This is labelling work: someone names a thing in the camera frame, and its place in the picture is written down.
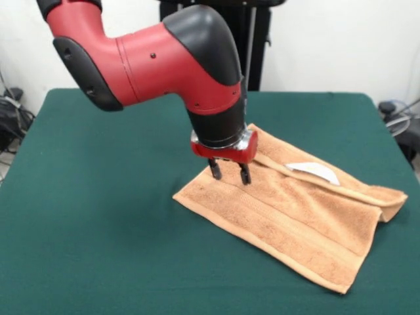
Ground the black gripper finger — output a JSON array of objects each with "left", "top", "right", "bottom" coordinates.
[
  {"left": 238, "top": 163, "right": 253, "bottom": 186},
  {"left": 208, "top": 158, "right": 224, "bottom": 181}
]

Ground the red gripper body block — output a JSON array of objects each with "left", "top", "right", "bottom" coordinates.
[{"left": 190, "top": 129, "right": 259, "bottom": 165}]

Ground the tan terry towel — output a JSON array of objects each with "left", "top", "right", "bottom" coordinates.
[{"left": 172, "top": 123, "right": 409, "bottom": 295}]

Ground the dark green table cloth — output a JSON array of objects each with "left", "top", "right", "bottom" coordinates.
[{"left": 0, "top": 87, "right": 420, "bottom": 315}]

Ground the black equipment bundle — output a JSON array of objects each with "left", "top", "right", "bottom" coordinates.
[{"left": 0, "top": 97, "right": 36, "bottom": 154}]

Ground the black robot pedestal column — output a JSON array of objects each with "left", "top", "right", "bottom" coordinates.
[{"left": 159, "top": 0, "right": 285, "bottom": 92}]

